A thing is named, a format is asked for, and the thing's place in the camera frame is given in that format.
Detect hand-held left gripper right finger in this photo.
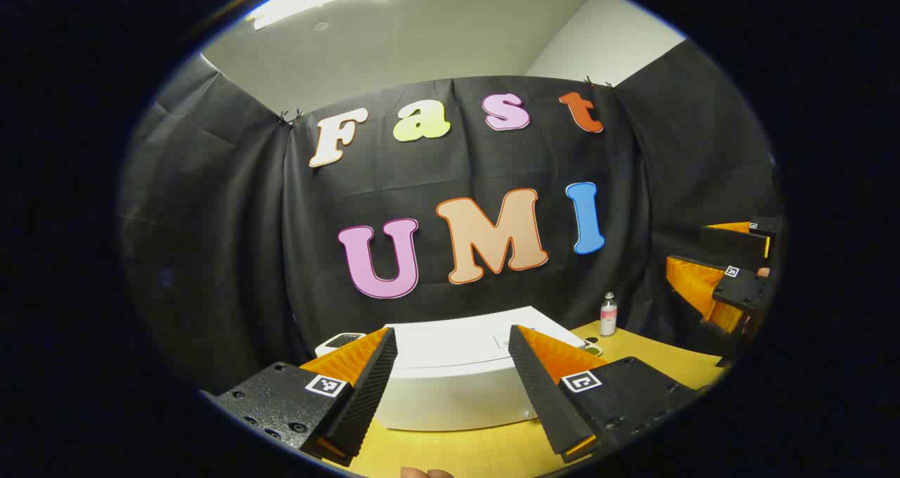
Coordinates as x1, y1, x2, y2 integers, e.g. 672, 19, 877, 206
508, 325, 704, 465

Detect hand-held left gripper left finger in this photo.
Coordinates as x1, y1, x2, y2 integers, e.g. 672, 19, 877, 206
200, 327, 399, 468

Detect white microwave oven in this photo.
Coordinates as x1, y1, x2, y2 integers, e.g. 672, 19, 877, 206
371, 305, 588, 433

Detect white toaster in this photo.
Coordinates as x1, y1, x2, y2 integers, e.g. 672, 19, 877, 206
314, 332, 368, 358

